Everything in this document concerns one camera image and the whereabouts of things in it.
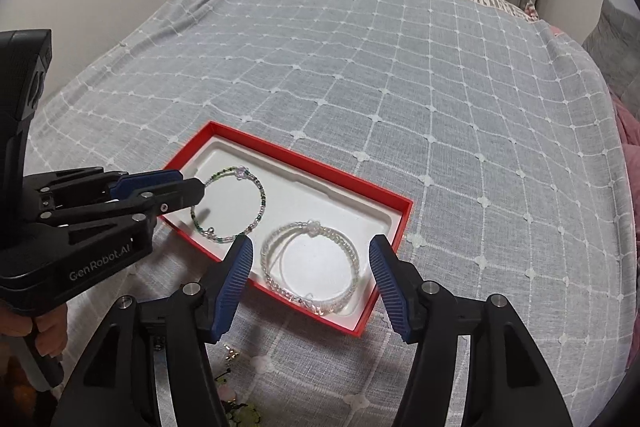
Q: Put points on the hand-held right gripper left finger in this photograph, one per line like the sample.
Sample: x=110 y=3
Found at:
x=231 y=292

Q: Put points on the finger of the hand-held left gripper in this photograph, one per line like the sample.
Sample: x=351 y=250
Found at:
x=150 y=181
x=175 y=199

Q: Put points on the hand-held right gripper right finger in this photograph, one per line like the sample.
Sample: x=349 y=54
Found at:
x=392 y=294

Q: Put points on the red jewelry box white insert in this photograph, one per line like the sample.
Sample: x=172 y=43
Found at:
x=320 y=202

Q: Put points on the person's left hand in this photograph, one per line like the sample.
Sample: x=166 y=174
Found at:
x=47 y=339

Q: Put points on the small gold earring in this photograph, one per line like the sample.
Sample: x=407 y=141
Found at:
x=230 y=351

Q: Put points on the grey checked blanket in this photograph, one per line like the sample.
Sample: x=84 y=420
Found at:
x=350 y=72

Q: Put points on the pink pillow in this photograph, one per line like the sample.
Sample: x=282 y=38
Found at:
x=631 y=122

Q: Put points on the pink patterned cloth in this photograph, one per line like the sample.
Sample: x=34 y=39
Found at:
x=557 y=32

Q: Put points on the grey pillow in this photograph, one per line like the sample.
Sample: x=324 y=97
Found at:
x=615 y=42

